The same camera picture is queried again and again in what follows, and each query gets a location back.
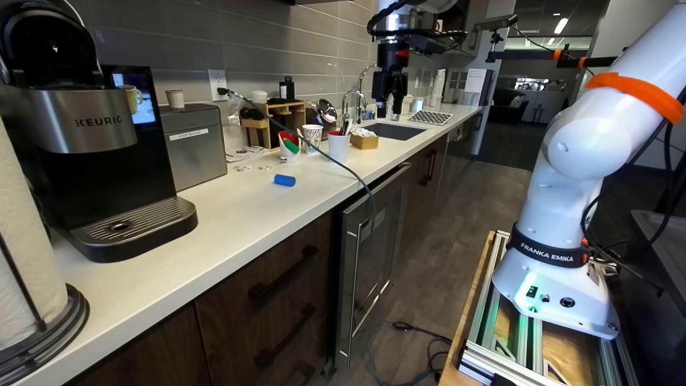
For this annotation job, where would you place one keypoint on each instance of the white sugar packet heap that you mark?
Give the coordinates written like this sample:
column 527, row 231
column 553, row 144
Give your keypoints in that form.
column 364, row 131

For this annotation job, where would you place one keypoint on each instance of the chrome faucet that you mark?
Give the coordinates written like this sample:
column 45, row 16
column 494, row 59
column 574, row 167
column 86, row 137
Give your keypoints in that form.
column 355, row 93

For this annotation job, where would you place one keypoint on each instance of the red green white mug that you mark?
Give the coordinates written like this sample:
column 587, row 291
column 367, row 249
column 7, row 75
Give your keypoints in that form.
column 287, row 147

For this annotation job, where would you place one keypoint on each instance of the blue cylindrical block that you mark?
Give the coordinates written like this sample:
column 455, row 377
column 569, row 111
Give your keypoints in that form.
column 284, row 180

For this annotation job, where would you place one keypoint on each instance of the white coffee pod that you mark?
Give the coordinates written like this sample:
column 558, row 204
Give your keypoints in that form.
column 174, row 99

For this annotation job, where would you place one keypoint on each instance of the white mug red inside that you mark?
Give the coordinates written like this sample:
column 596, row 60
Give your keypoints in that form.
column 336, row 148

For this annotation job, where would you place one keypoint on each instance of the wooden counter organizer rack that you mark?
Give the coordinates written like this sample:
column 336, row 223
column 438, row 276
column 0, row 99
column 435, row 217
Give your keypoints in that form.
column 275, row 111

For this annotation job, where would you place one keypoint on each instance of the white patterned mug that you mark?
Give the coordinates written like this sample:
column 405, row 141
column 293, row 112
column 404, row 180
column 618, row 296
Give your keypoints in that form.
column 311, row 136

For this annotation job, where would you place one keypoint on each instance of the wooden packet box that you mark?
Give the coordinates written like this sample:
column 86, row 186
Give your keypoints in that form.
column 364, row 143

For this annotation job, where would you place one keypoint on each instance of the dark wood door cabinet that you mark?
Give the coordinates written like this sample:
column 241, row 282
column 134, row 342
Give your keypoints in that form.
column 428, row 178

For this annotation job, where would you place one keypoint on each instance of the black horizontal bar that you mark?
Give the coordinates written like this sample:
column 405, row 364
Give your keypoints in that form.
column 600, row 60

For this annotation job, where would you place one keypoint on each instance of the dark wood drawer cabinet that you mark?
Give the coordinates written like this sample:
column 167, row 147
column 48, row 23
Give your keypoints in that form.
column 215, row 322

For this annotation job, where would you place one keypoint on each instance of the black silver Keurig coffeemaker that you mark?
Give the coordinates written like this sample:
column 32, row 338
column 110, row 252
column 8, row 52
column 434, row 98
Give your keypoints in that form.
column 86, row 130

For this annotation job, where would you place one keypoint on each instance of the white wall outlet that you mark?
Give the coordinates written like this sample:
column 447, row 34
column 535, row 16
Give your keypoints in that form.
column 217, row 77

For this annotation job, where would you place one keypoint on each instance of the stainless steel dishwasher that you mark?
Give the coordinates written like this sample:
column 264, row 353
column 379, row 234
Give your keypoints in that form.
column 370, row 249

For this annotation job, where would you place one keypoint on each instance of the black desk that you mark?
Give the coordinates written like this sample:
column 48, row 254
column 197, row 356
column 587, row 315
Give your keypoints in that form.
column 656, row 322

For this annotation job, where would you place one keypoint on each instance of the stainless steel counter box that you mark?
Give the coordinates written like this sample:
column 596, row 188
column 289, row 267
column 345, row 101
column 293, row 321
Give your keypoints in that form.
column 194, row 147

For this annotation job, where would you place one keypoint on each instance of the grey paper towel holder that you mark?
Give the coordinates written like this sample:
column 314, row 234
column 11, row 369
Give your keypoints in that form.
column 65, row 322

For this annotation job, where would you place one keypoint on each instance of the black canister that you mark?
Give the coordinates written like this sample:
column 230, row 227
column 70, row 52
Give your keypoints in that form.
column 285, row 88

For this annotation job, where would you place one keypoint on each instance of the white paper towel roll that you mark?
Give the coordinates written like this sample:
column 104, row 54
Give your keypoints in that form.
column 21, row 249

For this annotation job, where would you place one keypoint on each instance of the dark undermount sink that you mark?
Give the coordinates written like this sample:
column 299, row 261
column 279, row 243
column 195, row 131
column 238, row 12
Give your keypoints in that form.
column 392, row 131

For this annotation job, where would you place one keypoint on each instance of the ceiling light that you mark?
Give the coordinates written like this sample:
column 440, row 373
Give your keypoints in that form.
column 561, row 24

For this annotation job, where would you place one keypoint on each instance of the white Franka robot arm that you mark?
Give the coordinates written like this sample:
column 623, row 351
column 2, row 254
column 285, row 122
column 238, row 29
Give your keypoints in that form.
column 592, row 143

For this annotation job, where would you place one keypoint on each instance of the grey dish drying mat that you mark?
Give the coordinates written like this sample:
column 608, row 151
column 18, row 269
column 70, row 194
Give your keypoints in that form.
column 432, row 116

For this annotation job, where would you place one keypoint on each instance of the small white cup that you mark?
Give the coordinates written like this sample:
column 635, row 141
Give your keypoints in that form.
column 257, row 94

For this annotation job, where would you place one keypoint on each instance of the dark wall shelf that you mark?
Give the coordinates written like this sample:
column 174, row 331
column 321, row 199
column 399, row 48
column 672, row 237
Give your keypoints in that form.
column 447, row 24

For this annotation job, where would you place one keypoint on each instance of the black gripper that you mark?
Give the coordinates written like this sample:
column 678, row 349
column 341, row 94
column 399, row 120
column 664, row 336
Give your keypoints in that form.
column 392, row 57

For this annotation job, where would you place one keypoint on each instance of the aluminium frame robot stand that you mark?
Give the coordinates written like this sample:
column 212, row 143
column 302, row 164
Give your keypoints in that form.
column 500, row 343

